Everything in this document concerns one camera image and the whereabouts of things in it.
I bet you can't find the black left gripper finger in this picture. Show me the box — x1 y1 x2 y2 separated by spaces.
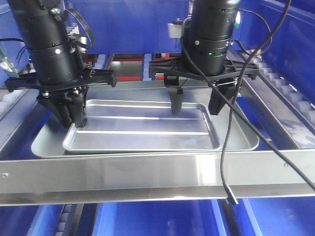
67 87 88 127
37 91 73 127

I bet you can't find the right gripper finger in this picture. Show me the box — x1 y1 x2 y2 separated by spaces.
164 75 184 115
208 81 237 116

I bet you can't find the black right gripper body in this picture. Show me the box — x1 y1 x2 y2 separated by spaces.
149 57 245 81

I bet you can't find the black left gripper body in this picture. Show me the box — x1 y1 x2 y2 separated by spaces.
4 68 117 92

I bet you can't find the ribbed silver metal tray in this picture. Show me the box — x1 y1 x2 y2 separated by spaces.
63 99 221 154

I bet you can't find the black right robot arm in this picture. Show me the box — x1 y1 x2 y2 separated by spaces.
9 0 257 127

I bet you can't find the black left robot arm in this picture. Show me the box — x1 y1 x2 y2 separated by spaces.
4 0 117 127

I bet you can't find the centre white roller track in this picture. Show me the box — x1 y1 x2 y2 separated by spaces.
142 54 155 81

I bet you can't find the white roller track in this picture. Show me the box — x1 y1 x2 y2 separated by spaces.
142 54 155 81
94 54 114 70

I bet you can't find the blue bin upper left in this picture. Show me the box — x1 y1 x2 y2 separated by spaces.
0 0 29 72

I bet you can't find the left white roller track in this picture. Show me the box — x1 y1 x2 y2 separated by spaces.
94 54 114 70

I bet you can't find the large blue bin centre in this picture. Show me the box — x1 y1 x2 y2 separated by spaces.
65 0 189 54

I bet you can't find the far right roller track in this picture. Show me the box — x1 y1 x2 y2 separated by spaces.
249 57 315 125

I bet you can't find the blue bin upper right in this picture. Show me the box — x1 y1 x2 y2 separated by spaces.
236 0 315 104

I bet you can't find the blue bin lower centre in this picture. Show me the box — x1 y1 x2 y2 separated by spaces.
92 200 229 236

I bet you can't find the blue bin lower left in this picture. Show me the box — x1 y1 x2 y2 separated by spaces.
0 205 63 236

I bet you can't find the blue bin lower right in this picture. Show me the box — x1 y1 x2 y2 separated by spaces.
237 197 315 236

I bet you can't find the red metal cart frame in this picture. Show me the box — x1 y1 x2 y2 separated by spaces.
83 53 175 81

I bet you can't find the steel divider rail left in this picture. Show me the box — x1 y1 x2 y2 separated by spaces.
0 93 50 157

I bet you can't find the steel divider rail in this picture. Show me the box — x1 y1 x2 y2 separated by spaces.
240 73 315 149
0 93 50 157

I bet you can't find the steel front shelf rail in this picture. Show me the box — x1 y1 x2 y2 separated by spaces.
0 151 314 206

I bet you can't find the steel divider rail right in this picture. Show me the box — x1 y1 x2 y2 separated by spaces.
240 73 315 149

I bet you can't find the black camera cable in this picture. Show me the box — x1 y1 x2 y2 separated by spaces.
181 0 315 205

